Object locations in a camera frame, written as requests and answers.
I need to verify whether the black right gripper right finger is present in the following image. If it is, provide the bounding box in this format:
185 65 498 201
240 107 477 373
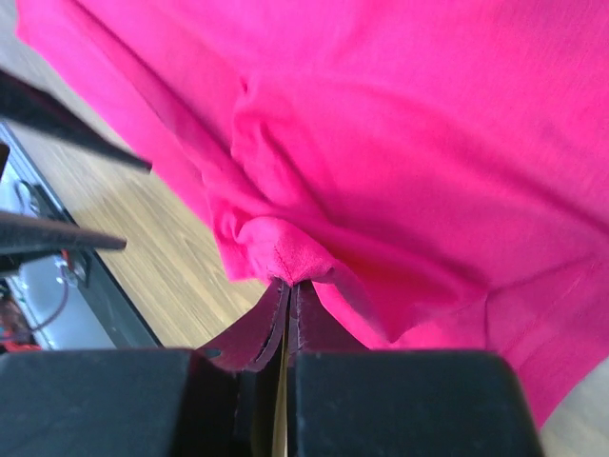
287 282 542 456

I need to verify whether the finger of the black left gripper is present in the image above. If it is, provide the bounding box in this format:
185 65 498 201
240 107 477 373
1 211 127 255
1 70 152 172

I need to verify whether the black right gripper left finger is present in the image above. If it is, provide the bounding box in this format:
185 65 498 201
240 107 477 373
1 280 290 456

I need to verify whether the pink t shirt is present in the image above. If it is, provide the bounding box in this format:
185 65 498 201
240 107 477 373
17 1 608 423

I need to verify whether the aluminium mounting rail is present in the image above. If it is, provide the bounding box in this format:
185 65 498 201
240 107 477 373
1 165 116 350

